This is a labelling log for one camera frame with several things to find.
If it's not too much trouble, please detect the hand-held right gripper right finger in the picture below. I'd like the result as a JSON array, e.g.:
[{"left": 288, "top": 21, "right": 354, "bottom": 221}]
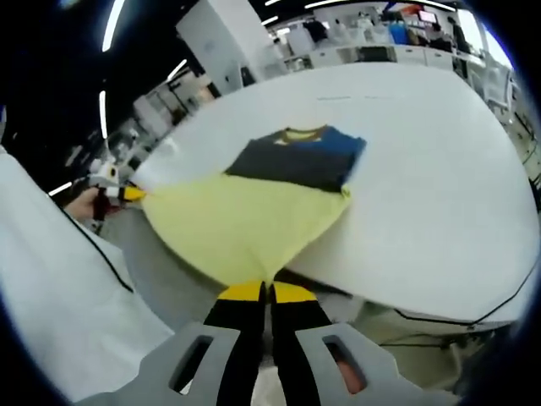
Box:
[{"left": 269, "top": 281, "right": 462, "bottom": 406}]

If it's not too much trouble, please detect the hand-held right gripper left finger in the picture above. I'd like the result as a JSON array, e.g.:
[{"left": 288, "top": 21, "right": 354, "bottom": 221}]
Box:
[{"left": 78, "top": 278, "right": 268, "bottom": 406}]

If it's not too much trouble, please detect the white cabinet row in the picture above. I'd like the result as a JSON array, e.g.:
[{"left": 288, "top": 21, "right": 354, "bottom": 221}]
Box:
[{"left": 310, "top": 41, "right": 456, "bottom": 71}]

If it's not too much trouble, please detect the wide white pillar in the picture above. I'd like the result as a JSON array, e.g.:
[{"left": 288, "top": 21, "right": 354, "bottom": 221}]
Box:
[{"left": 175, "top": 0, "right": 280, "bottom": 96}]

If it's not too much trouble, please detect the yellow blue black garment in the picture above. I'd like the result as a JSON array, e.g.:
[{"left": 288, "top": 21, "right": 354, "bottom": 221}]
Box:
[{"left": 141, "top": 124, "right": 368, "bottom": 293}]

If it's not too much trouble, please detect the white tall cabinet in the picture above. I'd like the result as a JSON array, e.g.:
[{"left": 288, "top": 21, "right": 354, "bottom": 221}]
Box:
[{"left": 288, "top": 27, "right": 314, "bottom": 56}]

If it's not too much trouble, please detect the thin black cable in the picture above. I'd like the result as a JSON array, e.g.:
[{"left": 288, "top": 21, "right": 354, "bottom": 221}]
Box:
[{"left": 392, "top": 261, "right": 540, "bottom": 326}]

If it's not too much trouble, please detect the person's left hand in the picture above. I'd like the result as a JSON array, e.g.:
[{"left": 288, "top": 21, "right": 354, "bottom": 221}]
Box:
[{"left": 64, "top": 189, "right": 99, "bottom": 222}]

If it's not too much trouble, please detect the white office chair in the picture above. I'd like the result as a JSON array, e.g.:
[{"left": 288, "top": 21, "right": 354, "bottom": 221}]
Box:
[{"left": 477, "top": 58, "right": 515, "bottom": 107}]

